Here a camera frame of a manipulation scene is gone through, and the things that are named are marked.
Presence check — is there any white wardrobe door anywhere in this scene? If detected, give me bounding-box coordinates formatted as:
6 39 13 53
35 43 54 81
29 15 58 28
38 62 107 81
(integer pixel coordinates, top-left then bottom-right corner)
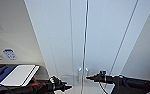
81 0 139 94
23 0 87 94

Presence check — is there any white flat board dark edge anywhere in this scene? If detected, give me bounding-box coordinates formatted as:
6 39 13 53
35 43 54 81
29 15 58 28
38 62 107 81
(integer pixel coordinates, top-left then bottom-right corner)
0 64 41 88

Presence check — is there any white wardrobe carcass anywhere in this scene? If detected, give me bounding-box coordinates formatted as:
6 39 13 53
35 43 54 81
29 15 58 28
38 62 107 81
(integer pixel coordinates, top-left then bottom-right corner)
23 0 150 94

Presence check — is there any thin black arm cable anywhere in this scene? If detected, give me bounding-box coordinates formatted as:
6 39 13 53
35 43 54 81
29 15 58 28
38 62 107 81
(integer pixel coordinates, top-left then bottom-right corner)
98 81 109 94

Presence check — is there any white door handle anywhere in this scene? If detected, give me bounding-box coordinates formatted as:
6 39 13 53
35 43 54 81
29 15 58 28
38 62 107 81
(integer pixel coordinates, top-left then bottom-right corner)
84 67 90 78
77 67 82 83

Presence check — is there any orange folding stand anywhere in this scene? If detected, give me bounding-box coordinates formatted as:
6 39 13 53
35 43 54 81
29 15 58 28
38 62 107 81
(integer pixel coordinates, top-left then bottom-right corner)
25 81 42 88

